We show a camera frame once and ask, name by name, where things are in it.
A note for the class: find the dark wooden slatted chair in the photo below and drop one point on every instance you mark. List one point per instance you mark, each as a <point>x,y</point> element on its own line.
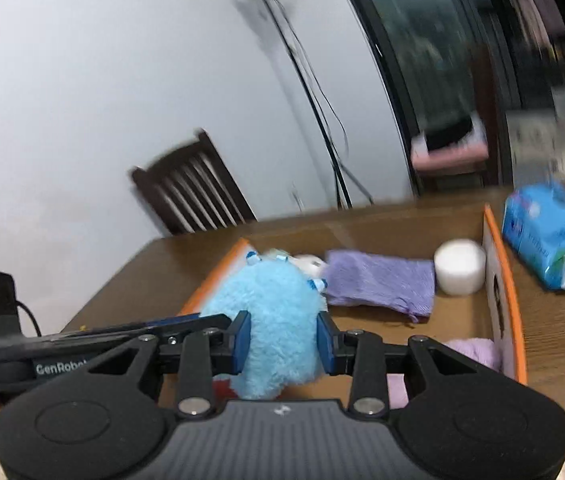
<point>197,185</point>

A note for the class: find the blue fluffy plush toy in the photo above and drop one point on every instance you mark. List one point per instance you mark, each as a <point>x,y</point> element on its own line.
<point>272,305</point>

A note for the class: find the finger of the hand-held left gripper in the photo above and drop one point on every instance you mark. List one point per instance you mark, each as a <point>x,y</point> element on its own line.
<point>187,324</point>

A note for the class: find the purple folded towel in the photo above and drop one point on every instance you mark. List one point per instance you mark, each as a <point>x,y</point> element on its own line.
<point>382,282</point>

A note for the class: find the light purple cloth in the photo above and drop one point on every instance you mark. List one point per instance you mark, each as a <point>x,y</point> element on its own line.
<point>472,355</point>

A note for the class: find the black item on cushion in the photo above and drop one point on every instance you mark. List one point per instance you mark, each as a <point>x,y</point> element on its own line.
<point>450,132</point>

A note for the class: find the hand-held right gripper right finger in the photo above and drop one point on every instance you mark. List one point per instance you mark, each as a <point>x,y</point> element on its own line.
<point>325,344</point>

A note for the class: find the black framed glass door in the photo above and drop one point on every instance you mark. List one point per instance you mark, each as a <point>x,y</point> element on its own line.
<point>412,35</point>

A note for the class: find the cardboard box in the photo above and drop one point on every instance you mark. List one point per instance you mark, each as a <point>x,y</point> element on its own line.
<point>452,317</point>

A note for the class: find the blue tissue pack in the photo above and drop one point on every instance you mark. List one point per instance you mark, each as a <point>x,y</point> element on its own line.
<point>552,235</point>

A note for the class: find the white cabinet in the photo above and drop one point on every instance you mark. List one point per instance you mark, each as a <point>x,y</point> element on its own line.
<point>542,135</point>

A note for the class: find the small red item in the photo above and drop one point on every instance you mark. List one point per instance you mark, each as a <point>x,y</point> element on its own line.
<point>222,389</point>

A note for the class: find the black tripod stand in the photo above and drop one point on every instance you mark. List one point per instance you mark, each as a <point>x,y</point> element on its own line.
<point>307,90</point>

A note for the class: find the white paper roll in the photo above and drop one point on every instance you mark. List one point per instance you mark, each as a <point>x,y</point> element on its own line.
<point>458,267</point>

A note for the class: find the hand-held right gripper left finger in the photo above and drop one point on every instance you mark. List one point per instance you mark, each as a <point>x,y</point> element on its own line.
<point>242,344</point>

